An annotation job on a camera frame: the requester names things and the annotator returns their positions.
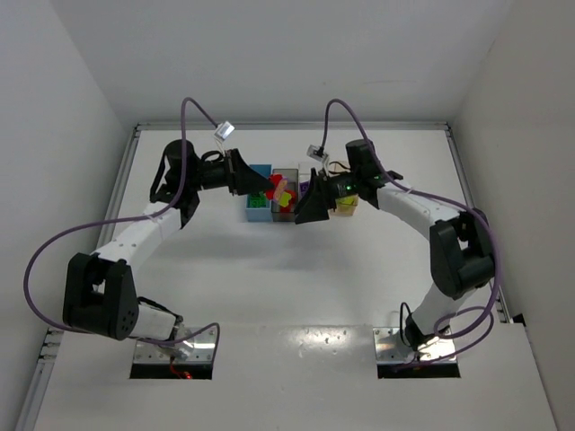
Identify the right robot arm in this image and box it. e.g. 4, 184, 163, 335
295, 139, 496, 350

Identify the purple cable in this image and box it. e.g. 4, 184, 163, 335
22, 96, 226, 356
323, 98, 502, 372

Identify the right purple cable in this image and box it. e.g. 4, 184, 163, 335
323, 98, 502, 372

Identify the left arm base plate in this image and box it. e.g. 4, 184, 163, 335
132, 323, 220, 365

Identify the green lego plate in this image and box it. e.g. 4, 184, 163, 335
247, 192, 269, 209

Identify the purple lego brick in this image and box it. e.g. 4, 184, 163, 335
299, 181, 309, 195

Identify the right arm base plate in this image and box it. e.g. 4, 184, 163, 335
373, 327, 457, 366

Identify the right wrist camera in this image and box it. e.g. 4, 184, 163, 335
306, 145, 329, 163

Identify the amber container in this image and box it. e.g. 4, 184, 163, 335
329, 160, 361, 218

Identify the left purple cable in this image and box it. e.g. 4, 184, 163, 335
22, 96, 226, 356

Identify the clear container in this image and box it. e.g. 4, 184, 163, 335
297, 161, 323, 187

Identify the dark grey container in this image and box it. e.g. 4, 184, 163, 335
271, 168, 299, 223

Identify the blue container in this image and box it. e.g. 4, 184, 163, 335
245, 164, 272, 223

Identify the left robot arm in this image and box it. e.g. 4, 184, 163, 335
62, 140, 274, 344

